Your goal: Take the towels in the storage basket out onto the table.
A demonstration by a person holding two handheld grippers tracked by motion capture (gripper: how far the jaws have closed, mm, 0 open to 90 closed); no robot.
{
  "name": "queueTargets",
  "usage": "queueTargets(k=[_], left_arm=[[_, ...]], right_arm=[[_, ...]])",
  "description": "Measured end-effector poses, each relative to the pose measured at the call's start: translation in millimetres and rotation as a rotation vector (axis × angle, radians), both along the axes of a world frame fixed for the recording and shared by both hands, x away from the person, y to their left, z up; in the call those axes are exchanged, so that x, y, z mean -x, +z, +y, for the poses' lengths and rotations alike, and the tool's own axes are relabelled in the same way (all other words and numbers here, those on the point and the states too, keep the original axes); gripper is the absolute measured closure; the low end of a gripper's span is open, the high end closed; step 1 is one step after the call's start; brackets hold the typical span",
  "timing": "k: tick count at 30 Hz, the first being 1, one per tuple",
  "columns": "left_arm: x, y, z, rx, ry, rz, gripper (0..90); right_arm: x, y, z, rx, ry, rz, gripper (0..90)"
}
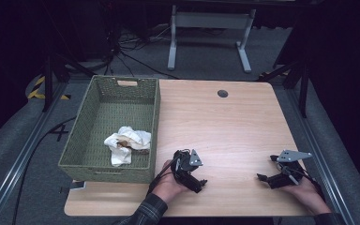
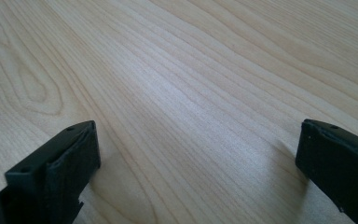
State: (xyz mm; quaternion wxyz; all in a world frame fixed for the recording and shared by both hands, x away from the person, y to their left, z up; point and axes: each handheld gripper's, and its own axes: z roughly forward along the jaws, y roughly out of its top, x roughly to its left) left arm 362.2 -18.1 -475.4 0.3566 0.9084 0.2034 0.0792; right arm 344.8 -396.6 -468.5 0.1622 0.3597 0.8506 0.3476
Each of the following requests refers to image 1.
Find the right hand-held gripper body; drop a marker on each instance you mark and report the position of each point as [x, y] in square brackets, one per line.
[289, 178]

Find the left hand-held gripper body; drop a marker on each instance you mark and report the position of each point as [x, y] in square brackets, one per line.
[184, 165]

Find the white cloth with brown print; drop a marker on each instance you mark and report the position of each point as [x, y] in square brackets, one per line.
[128, 137]

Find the green woven basket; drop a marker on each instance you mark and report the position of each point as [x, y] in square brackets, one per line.
[122, 109]

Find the person's right hand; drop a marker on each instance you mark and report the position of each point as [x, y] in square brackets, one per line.
[309, 193]

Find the person's left hand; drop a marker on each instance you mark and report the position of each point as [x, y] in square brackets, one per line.
[167, 186]

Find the black metal stand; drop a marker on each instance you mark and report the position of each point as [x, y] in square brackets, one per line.
[303, 93]
[48, 84]

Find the round grey table grommet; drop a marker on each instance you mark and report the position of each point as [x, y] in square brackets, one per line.
[222, 93]

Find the yellow and black floor tape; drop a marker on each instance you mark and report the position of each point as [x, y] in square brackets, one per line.
[36, 93]

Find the grey metal floor rail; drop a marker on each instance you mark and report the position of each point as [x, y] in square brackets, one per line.
[318, 146]
[18, 162]

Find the white metal desk frame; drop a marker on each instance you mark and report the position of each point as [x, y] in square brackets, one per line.
[211, 20]

